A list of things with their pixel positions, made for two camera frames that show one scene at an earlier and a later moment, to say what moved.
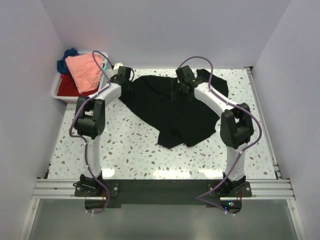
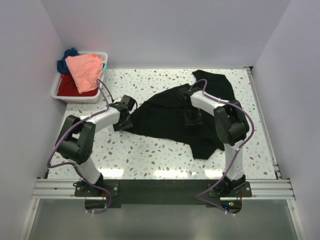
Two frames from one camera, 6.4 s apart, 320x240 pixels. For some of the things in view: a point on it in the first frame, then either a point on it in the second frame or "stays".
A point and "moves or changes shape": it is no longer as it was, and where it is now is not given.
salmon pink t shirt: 87,75 stays
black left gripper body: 113,78 -> 123,125
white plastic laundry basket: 74,99 stays
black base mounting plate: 101,193 stays
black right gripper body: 180,85 -> 192,116
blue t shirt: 62,65 stays
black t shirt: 179,124 moves or changes shape
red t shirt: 67,88 stays
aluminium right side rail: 253,80 stays
